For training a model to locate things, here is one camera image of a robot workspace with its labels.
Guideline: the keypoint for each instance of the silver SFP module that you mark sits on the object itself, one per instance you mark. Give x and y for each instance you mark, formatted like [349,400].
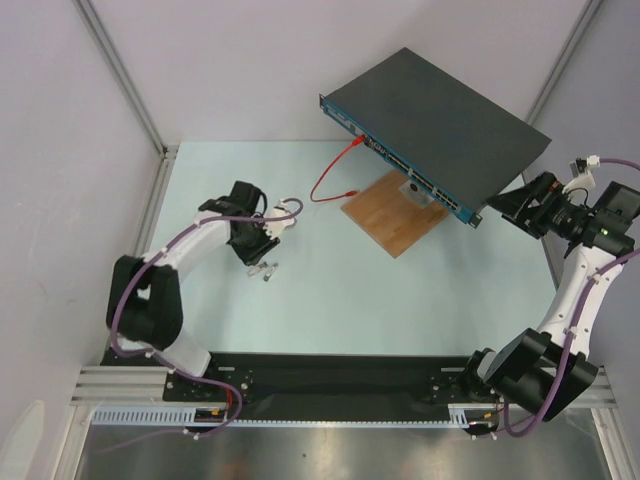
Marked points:
[254,270]
[270,271]

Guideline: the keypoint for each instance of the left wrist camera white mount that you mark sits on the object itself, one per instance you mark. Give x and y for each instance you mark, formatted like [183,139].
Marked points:
[277,220]

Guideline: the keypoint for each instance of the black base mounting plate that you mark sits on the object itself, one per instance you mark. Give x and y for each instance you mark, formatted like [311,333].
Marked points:
[349,388]

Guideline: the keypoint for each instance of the blue black network switch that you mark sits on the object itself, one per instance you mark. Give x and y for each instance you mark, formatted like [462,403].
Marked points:
[454,144]

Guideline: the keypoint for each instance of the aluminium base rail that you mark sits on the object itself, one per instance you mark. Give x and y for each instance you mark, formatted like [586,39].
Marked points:
[116,385]

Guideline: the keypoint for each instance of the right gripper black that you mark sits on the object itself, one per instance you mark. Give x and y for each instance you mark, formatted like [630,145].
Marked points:
[533,206]

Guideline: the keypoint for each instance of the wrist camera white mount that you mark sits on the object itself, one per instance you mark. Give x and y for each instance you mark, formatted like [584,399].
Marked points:
[582,176]
[277,220]

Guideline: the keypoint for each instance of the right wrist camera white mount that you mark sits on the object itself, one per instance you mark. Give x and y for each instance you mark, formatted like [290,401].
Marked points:
[582,176]

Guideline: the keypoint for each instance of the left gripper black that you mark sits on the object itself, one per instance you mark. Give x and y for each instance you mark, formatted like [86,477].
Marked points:
[251,256]

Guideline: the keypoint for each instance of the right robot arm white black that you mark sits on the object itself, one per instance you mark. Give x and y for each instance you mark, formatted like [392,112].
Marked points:
[544,369]

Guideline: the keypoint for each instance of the aluminium frame post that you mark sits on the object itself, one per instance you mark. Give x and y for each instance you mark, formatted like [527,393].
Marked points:
[586,18]
[114,62]

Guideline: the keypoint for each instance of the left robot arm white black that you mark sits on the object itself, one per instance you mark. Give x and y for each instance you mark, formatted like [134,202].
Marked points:
[145,302]

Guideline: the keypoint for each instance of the left aluminium frame post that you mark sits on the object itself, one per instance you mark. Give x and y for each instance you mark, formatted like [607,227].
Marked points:
[114,62]

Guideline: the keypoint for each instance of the right aluminium frame post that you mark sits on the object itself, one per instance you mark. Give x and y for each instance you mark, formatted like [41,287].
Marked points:
[586,18]

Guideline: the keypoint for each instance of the wooden base board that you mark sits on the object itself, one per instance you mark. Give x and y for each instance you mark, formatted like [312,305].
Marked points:
[389,218]

